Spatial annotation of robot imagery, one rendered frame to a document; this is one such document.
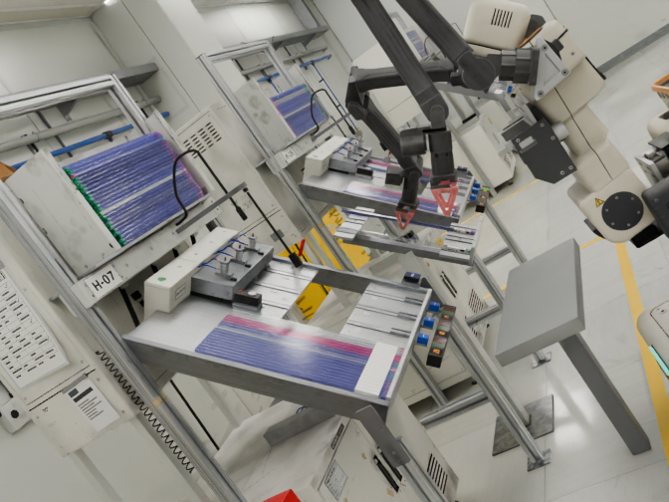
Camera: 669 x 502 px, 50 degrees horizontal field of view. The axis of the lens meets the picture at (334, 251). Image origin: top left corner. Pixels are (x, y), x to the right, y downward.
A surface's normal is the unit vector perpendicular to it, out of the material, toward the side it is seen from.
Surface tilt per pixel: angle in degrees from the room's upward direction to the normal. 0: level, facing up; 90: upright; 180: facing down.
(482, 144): 90
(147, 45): 90
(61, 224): 90
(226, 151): 90
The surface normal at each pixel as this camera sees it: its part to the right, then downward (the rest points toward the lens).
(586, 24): -0.27, 0.35
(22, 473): 0.77, -0.47
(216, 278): 0.11, -0.91
